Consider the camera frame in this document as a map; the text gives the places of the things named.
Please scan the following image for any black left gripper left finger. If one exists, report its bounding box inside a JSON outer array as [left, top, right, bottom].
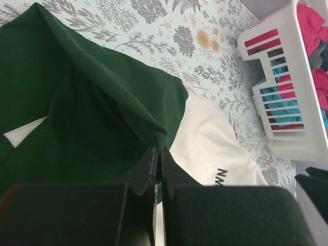
[[1, 148, 157, 245]]

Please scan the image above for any grey shirt in basket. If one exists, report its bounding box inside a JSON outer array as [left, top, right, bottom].
[[308, 42, 326, 72]]

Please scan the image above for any white green raglan t-shirt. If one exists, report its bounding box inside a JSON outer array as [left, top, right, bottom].
[[1, 3, 266, 194]]

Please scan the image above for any magenta shirt in basket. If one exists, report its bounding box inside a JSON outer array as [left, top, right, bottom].
[[277, 68, 327, 110], [297, 4, 327, 56]]

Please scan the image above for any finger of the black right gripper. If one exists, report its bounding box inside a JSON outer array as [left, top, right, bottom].
[[295, 174, 327, 218], [306, 167, 327, 182]]

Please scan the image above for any white plastic laundry basket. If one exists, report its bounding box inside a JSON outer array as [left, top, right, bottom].
[[237, 1, 327, 163]]

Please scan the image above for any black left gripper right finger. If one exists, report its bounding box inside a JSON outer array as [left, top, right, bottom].
[[160, 149, 315, 245]]

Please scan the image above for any floral patterned table mat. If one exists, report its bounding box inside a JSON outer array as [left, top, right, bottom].
[[0, 0, 298, 198]]

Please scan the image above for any teal shirt in basket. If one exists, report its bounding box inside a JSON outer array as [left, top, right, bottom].
[[260, 59, 304, 127]]

